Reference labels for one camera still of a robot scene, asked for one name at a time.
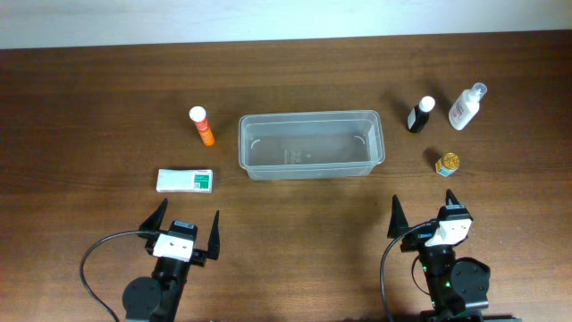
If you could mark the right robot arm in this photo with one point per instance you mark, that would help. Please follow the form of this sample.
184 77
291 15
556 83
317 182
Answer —
457 286

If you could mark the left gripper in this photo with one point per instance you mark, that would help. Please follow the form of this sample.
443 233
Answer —
202 256

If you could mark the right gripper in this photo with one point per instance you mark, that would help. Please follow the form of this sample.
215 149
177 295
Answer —
411 240

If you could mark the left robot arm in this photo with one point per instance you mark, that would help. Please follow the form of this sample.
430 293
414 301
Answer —
157 297

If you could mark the orange tablet tube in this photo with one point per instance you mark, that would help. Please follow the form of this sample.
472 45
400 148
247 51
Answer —
197 114

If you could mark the clear plastic container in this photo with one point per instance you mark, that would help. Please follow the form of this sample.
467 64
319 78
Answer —
310 145

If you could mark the dark brown syrup bottle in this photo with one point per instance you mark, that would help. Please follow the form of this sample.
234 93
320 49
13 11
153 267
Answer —
419 115

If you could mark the small gold lid jar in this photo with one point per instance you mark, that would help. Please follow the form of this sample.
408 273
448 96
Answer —
447 165

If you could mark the white spray bottle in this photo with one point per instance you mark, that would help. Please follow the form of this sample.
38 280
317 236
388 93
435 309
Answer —
466 106

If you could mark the white green medicine box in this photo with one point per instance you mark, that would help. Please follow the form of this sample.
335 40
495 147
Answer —
196 181

